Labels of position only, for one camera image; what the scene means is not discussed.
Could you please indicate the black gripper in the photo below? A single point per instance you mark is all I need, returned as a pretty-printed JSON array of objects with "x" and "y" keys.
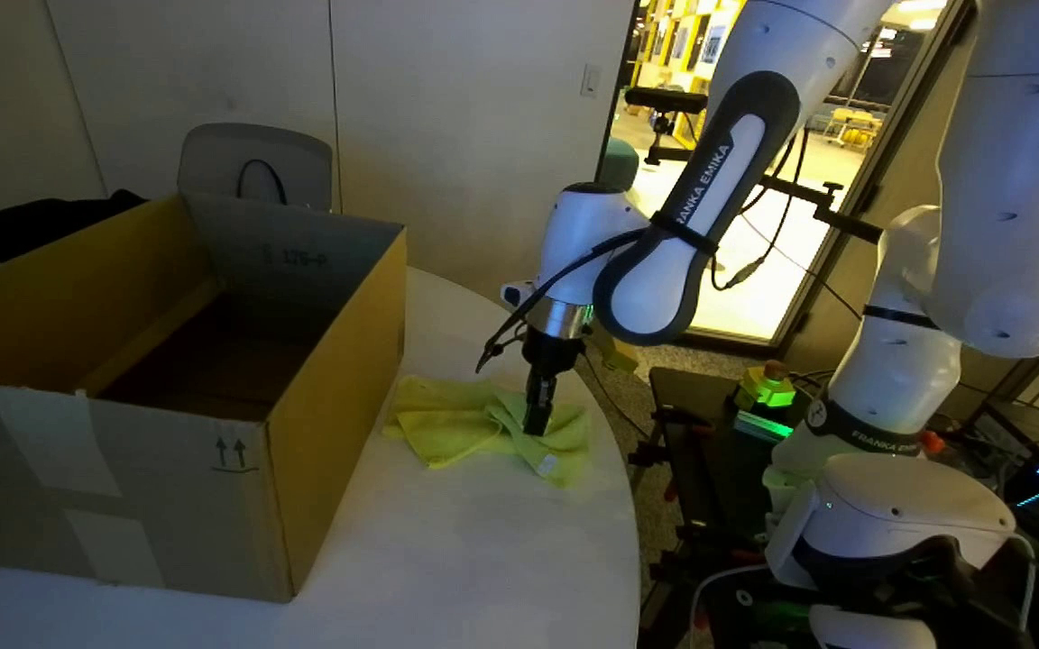
[{"x": 552, "y": 356}]

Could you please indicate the yellow green cloth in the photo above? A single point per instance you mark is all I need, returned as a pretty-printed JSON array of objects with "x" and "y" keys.
[{"x": 451, "y": 427}]

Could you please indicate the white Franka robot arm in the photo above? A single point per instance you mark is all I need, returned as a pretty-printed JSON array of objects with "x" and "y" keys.
[{"x": 1010, "y": 241}]

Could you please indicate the green lit control box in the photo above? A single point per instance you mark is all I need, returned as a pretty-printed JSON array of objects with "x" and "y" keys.
[{"x": 771, "y": 398}]

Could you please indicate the open cardboard box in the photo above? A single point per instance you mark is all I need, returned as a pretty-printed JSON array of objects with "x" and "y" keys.
[{"x": 124, "y": 519}]

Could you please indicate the dark green round stool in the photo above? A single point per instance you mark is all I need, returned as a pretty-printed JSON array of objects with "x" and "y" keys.
[{"x": 618, "y": 165}]

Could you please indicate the black background stand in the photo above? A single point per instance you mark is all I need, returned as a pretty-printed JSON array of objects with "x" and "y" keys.
[{"x": 664, "y": 99}]

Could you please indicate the small orange object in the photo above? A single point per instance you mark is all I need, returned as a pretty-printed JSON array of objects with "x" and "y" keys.
[{"x": 931, "y": 443}]

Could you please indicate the dark electronics unit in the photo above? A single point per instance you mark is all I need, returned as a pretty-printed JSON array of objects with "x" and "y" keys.
[{"x": 1027, "y": 469}]

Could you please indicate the black fabric bundle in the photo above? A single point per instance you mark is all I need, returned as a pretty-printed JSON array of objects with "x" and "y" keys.
[{"x": 37, "y": 221}]

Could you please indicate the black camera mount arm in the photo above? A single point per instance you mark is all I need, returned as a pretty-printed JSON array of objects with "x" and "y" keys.
[{"x": 837, "y": 207}]

